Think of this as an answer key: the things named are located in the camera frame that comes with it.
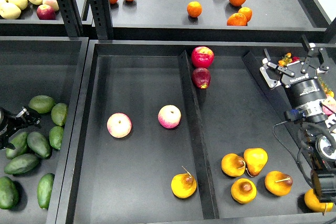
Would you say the perforated shelf post left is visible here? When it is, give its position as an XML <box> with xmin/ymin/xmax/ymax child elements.
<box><xmin>57</xmin><ymin>0</ymin><xmax>83</xmax><ymax>37</ymax></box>

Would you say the dark green avocado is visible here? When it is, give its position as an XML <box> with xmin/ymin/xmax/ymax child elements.
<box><xmin>1</xmin><ymin>176</ymin><xmax>19</xmax><ymax>210</ymax></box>

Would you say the pink apple left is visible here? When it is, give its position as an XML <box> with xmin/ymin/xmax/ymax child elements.
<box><xmin>107</xmin><ymin>113</ymin><xmax>132</xmax><ymax>138</ymax></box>

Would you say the red apple on shelf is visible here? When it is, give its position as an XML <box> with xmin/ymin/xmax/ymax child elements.
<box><xmin>36</xmin><ymin>4</ymin><xmax>56</xmax><ymax>20</ymax></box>

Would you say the orange behind front right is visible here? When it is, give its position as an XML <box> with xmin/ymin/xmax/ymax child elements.
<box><xmin>238</xmin><ymin>7</ymin><xmax>253</xmax><ymax>22</ymax></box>

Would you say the pink apple right bin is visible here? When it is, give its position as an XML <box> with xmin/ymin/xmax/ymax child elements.
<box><xmin>322</xmin><ymin>95</ymin><xmax>336</xmax><ymax>116</ymax></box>

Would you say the yellow pear far right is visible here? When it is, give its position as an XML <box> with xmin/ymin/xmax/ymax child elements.
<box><xmin>304</xmin><ymin>189</ymin><xmax>334</xmax><ymax>215</ymax></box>

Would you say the orange centre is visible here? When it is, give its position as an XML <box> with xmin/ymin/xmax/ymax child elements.
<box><xmin>186</xmin><ymin>1</ymin><xmax>203</xmax><ymax>18</ymax></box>

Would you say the green avocado middle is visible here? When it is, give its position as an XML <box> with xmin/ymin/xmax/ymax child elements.
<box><xmin>27</xmin><ymin>132</ymin><xmax>51</xmax><ymax>158</ymax></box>

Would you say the green avocado lower left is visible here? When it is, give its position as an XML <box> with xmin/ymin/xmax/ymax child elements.
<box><xmin>4</xmin><ymin>153</ymin><xmax>39</xmax><ymax>175</ymax></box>

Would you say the green avocado bottom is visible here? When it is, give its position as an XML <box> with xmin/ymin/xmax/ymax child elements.
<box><xmin>37</xmin><ymin>173</ymin><xmax>55</xmax><ymax>209</ymax></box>

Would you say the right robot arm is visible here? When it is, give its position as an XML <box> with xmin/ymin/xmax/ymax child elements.
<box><xmin>259</xmin><ymin>36</ymin><xmax>335</xmax><ymax>203</ymax></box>

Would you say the green avocado upper right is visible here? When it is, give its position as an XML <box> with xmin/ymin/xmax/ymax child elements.
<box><xmin>51</xmin><ymin>103</ymin><xmax>68</xmax><ymax>126</ymax></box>

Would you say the black left bin tray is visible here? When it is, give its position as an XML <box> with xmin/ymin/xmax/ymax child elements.
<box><xmin>1</xmin><ymin>37</ymin><xmax>88</xmax><ymax>223</ymax></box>

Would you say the yellow pear with stem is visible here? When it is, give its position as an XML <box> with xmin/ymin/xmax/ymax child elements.
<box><xmin>171</xmin><ymin>166</ymin><xmax>197</xmax><ymax>199</ymax></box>

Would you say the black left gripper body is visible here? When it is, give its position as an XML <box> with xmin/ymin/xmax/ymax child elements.
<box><xmin>1</xmin><ymin>108</ymin><xmax>18</xmax><ymax>140</ymax></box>

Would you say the orange tomato string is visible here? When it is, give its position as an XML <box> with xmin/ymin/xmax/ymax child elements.
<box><xmin>319</xmin><ymin>77</ymin><xmax>334</xmax><ymax>99</ymax></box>

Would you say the black bin divider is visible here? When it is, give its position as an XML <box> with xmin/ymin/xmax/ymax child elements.
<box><xmin>177</xmin><ymin>50</ymin><xmax>219</xmax><ymax>220</ymax></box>
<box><xmin>241</xmin><ymin>50</ymin><xmax>336</xmax><ymax>198</ymax></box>

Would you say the pale yellow apple front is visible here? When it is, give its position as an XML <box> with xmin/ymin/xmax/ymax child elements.
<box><xmin>0</xmin><ymin>3</ymin><xmax>21</xmax><ymax>19</ymax></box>

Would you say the green avocado by wall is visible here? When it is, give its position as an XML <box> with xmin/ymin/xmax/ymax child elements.
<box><xmin>49</xmin><ymin>125</ymin><xmax>64</xmax><ymax>150</ymax></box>

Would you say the yellow pear with twig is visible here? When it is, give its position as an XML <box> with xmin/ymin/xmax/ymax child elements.
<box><xmin>265</xmin><ymin>170</ymin><xmax>293</xmax><ymax>196</ymax></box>

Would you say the red cherry tomato bunch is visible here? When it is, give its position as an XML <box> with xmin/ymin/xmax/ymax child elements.
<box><xmin>291</xmin><ymin>56</ymin><xmax>300</xmax><ymax>63</ymax></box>

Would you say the black bin divider right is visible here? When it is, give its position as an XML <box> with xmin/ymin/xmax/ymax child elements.
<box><xmin>241</xmin><ymin>50</ymin><xmax>336</xmax><ymax>198</ymax></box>

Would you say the bright red apple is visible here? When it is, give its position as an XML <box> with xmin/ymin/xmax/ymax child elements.
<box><xmin>191</xmin><ymin>46</ymin><xmax>214</xmax><ymax>68</ymax></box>

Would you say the white marker tag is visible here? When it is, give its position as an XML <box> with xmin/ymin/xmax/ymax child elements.
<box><xmin>325</xmin><ymin>114</ymin><xmax>336</xmax><ymax>134</ymax></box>

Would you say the black upper left shelf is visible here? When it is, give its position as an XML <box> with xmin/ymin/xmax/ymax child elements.
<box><xmin>0</xmin><ymin>0</ymin><xmax>89</xmax><ymax>37</ymax></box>

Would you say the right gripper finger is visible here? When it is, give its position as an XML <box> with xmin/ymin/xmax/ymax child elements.
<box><xmin>259</xmin><ymin>48</ymin><xmax>295</xmax><ymax>88</ymax></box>
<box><xmin>301</xmin><ymin>35</ymin><xmax>330</xmax><ymax>74</ymax></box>

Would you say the tall yellow pear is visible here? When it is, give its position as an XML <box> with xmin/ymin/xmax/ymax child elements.
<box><xmin>243</xmin><ymin>147</ymin><xmax>268</xmax><ymax>177</ymax></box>

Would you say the pink apple centre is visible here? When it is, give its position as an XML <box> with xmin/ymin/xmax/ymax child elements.
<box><xmin>157</xmin><ymin>104</ymin><xmax>181</xmax><ymax>129</ymax></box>

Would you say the dark red apple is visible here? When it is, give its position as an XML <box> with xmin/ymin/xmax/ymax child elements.
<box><xmin>192</xmin><ymin>68</ymin><xmax>211</xmax><ymax>89</ymax></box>

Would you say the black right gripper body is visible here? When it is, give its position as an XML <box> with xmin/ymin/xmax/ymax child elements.
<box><xmin>280</xmin><ymin>62</ymin><xmax>327</xmax><ymax>109</ymax></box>

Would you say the black bin divider left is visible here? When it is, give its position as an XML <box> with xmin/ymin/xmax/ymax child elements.
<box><xmin>177</xmin><ymin>50</ymin><xmax>219</xmax><ymax>220</ymax></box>

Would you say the orange cherry tomato bunch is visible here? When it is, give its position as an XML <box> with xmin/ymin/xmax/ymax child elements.
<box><xmin>278</xmin><ymin>52</ymin><xmax>292</xmax><ymax>67</ymax></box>

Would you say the pink apple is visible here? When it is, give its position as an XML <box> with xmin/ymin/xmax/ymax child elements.
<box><xmin>157</xmin><ymin>104</ymin><xmax>181</xmax><ymax>129</ymax></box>
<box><xmin>107</xmin><ymin>113</ymin><xmax>132</xmax><ymax>138</ymax></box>

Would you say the green avocado top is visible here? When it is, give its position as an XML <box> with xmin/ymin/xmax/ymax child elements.
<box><xmin>28</xmin><ymin>95</ymin><xmax>56</xmax><ymax>114</ymax></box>

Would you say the yellow pear brown top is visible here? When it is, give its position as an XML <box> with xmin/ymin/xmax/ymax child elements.
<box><xmin>221</xmin><ymin>153</ymin><xmax>246</xmax><ymax>177</ymax></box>

